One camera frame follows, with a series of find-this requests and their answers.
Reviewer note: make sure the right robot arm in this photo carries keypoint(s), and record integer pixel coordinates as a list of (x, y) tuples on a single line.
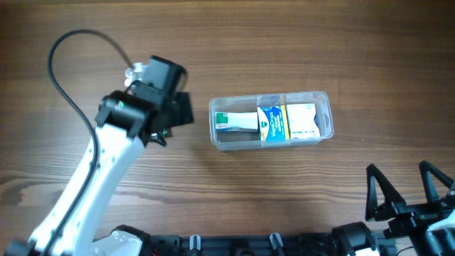
[(430, 225)]

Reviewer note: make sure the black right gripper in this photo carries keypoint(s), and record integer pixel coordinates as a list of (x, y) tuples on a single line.
[(411, 214)]

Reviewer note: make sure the blue VapoDrops box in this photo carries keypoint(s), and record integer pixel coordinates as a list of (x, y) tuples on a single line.
[(273, 123)]

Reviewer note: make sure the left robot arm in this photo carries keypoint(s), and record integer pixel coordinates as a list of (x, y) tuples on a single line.
[(125, 123)]

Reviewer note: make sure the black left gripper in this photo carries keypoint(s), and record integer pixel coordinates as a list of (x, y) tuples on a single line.
[(183, 109)]

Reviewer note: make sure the white Calamol lotion bottle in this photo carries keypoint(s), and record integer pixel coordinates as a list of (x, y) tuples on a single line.
[(130, 75)]

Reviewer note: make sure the white medicine box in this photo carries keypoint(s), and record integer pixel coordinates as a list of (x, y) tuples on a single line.
[(302, 121)]

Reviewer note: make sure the white green Panadol box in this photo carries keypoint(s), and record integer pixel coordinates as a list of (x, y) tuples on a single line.
[(236, 122)]

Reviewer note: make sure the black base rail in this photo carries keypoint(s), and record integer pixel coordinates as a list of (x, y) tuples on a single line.
[(351, 239)]

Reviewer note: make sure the green Zam-Buk tin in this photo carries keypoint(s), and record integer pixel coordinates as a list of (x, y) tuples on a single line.
[(166, 133)]

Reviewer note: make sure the clear plastic container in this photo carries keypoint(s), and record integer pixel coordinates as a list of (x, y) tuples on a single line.
[(232, 141)]

